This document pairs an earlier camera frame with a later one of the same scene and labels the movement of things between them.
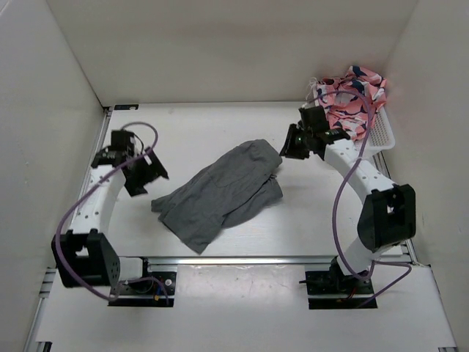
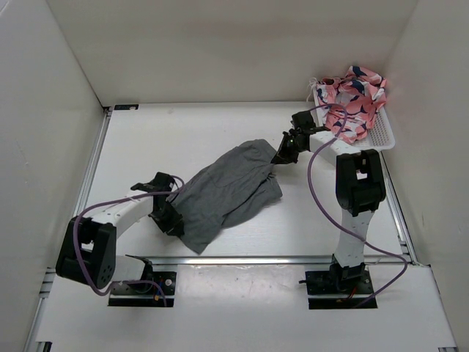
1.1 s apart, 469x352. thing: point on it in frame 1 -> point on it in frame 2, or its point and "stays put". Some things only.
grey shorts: [221, 194] stays put
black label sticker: [126, 106] stays put
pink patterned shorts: [352, 101] stays put
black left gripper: [135, 187] -> [175, 221]
